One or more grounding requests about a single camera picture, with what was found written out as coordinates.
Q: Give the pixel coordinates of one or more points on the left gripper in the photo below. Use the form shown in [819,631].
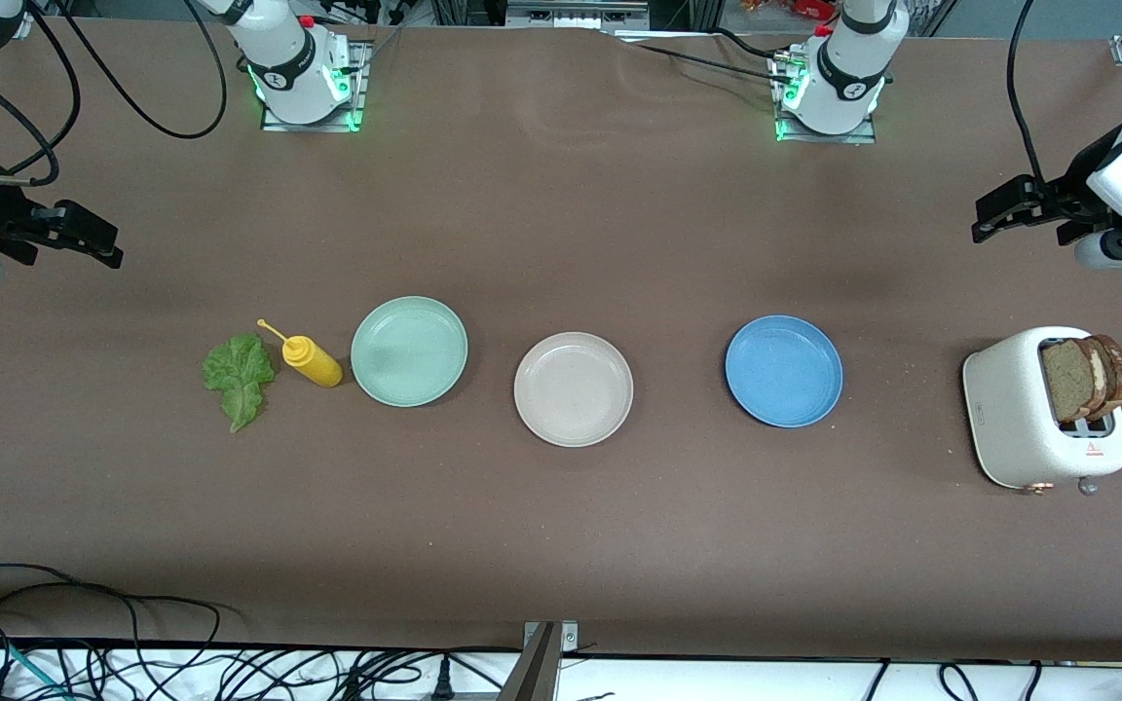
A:
[1077,185]

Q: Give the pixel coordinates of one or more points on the light crust bread slice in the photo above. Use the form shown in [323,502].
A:
[1065,380]

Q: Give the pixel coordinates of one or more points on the green lettuce leaf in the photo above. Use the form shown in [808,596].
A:
[240,375]

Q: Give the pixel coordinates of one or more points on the dark crust bread slice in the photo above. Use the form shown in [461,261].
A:
[1121,375]

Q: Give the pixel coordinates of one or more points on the yellow squeeze bottle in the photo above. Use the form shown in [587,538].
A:
[313,362]

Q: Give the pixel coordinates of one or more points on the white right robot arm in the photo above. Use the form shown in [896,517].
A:
[288,58]

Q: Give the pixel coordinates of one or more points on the blue plate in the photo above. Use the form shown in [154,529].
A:
[783,370]

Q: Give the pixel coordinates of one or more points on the mint green plate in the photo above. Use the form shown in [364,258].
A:
[409,350]

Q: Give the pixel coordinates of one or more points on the beige plate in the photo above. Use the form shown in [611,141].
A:
[574,389]

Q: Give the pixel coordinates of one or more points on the white toaster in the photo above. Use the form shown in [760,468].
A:
[1009,409]

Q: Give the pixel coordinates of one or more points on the red plastic item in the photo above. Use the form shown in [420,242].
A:
[804,8]

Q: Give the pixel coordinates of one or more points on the grey metal control box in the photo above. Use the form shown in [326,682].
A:
[576,15]

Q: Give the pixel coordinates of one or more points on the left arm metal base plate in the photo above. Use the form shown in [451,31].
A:
[829,139]

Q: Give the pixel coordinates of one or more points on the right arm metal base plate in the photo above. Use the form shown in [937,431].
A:
[358,88]

